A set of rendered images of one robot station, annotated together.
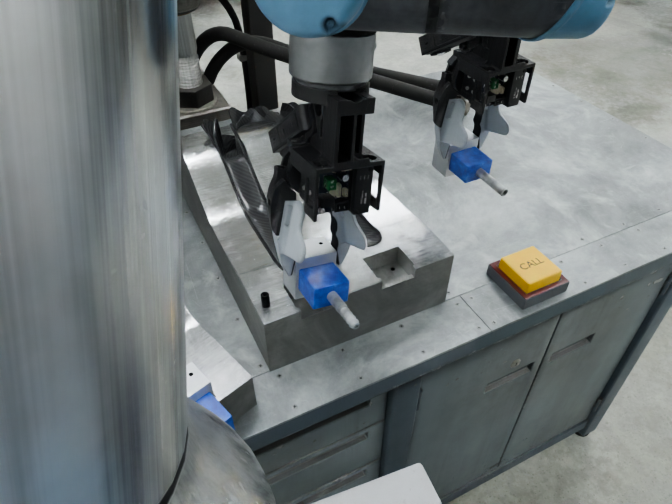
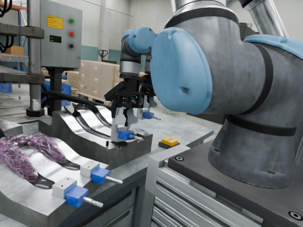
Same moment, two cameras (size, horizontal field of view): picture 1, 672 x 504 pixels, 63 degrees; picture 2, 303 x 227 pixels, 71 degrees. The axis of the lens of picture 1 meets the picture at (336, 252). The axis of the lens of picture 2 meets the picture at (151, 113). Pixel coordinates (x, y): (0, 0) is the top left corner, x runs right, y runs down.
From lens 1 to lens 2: 0.41 m
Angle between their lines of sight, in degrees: 37
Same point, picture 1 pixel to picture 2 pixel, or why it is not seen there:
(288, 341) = (114, 158)
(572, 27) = not seen: hidden behind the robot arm
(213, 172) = (71, 119)
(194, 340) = (83, 160)
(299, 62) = (125, 68)
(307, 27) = (145, 48)
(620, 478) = not seen: outside the picture
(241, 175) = (80, 120)
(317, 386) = (124, 172)
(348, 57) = (137, 67)
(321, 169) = (132, 92)
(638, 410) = not seen: hidden behind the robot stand
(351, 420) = (126, 202)
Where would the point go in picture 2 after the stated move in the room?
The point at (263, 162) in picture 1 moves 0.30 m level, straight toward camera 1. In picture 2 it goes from (86, 117) to (115, 143)
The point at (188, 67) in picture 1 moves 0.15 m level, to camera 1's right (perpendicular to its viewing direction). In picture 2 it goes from (37, 102) to (65, 102)
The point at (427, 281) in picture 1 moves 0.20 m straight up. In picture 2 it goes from (147, 142) to (153, 97)
